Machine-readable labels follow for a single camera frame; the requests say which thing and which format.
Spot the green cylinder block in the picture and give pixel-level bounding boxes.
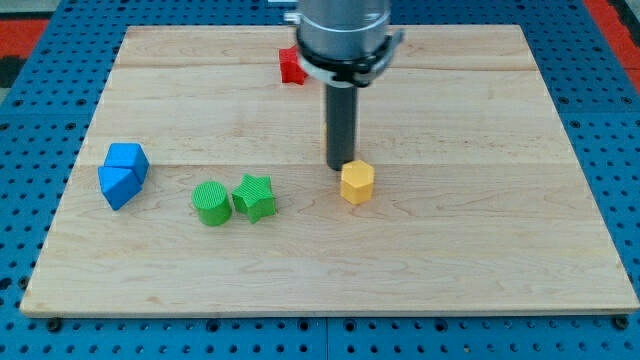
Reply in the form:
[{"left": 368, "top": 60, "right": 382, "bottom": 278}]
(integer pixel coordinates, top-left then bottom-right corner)
[{"left": 192, "top": 181, "right": 232, "bottom": 226}]

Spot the blue triangular block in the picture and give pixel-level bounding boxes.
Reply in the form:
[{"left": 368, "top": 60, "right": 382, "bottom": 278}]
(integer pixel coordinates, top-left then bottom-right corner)
[{"left": 98, "top": 166, "right": 142, "bottom": 211}]

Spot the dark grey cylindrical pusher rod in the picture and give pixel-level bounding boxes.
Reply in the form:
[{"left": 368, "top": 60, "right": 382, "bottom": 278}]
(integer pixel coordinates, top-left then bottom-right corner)
[{"left": 325, "top": 85, "right": 358, "bottom": 171}]

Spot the yellow hexagon block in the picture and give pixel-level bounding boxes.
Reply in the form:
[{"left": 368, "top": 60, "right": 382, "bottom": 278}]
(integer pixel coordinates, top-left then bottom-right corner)
[{"left": 340, "top": 160, "right": 375, "bottom": 205}]

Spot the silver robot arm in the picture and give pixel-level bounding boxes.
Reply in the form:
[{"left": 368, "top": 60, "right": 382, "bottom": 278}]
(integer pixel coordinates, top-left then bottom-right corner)
[{"left": 284, "top": 0, "right": 405, "bottom": 171}]

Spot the red star block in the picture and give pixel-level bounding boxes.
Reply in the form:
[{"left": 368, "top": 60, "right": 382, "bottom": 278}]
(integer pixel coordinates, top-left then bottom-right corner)
[{"left": 278, "top": 45, "right": 308, "bottom": 85}]

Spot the green star block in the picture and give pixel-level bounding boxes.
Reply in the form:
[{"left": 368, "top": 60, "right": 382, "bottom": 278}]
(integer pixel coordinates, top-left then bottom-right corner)
[{"left": 232, "top": 174, "right": 276, "bottom": 223}]

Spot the wooden board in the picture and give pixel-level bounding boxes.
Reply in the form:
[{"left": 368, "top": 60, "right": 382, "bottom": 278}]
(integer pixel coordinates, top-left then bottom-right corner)
[{"left": 21, "top": 25, "right": 639, "bottom": 318}]

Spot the blue cube block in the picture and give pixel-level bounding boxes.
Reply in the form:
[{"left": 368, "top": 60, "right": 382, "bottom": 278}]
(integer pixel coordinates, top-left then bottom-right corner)
[{"left": 103, "top": 143, "right": 149, "bottom": 184}]

